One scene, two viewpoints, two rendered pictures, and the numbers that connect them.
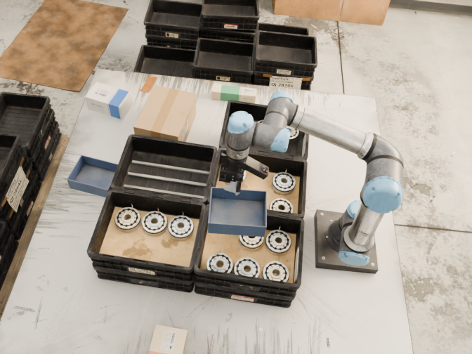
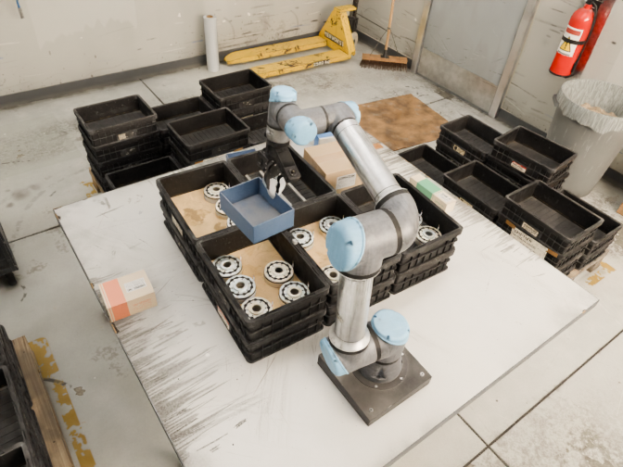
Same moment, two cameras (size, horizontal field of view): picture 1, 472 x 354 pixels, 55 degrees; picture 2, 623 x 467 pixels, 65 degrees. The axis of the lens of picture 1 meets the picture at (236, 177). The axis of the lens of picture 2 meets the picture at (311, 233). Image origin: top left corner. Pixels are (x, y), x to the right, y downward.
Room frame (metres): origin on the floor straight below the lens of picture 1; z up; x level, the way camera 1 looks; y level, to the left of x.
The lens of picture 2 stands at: (0.27, -1.06, 2.12)
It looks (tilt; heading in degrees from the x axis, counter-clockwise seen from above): 43 degrees down; 52
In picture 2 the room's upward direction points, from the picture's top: 5 degrees clockwise
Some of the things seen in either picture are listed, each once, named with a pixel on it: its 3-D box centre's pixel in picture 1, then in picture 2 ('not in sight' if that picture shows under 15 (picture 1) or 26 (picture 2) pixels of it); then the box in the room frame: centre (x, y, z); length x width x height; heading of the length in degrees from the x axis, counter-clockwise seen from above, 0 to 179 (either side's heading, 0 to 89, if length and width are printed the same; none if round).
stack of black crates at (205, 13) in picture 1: (228, 31); (521, 177); (2.87, 0.18, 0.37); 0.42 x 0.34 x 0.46; 91
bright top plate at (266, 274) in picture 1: (275, 273); (256, 309); (0.76, -0.20, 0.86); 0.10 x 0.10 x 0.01
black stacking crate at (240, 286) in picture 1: (249, 251); (260, 276); (0.83, -0.09, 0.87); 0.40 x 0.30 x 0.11; 88
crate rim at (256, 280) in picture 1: (251, 244); (260, 266); (0.83, -0.09, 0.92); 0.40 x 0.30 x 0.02; 88
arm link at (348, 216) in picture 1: (358, 218); (386, 334); (1.01, -0.52, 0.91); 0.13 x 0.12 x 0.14; 171
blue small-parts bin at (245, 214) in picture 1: (237, 211); (256, 208); (0.86, -0.02, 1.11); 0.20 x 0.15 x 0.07; 93
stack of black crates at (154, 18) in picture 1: (175, 32); (469, 155); (2.85, 0.58, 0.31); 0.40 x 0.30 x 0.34; 91
